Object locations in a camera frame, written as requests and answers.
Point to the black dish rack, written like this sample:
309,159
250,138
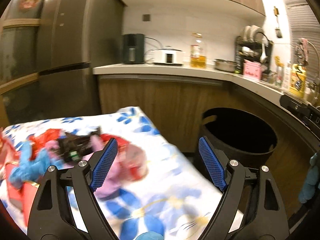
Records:
252,51

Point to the black round trash bin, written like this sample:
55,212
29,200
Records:
241,135

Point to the yellow detergent bottle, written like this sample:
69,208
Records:
297,80

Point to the black plastic bag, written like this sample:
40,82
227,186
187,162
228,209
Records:
73,147

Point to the pink cloth on faucet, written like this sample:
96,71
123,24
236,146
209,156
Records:
301,51

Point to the wooden glass door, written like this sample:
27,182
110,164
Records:
18,59

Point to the steel sink faucet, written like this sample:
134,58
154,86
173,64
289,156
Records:
312,69

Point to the red paper cup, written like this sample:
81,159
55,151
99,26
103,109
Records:
21,198

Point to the black air fryer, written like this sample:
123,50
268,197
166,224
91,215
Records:
133,48

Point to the wall power outlet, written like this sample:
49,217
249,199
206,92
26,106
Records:
146,18

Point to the pink utensil basket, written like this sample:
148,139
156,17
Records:
252,70

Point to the translucent red plastic bag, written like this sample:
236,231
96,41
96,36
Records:
130,160

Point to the hanging black spatula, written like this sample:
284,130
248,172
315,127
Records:
277,29

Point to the cooking oil bottle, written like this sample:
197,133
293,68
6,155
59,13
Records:
198,51

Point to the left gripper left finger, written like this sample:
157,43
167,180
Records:
51,215

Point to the white rice cooker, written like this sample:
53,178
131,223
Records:
168,56

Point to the pink plastic bag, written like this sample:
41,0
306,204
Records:
112,182

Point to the red white snack wrapper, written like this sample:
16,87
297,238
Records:
8,153

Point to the white ladle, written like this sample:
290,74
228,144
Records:
263,56

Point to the stainless steel bowl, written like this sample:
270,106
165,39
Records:
225,65

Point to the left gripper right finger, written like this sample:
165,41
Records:
264,215

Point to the dark grey refrigerator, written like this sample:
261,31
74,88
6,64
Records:
74,37

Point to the wooden lower cabinets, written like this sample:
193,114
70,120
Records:
175,105

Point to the floral blue white tablecloth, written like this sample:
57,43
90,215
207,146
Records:
173,198

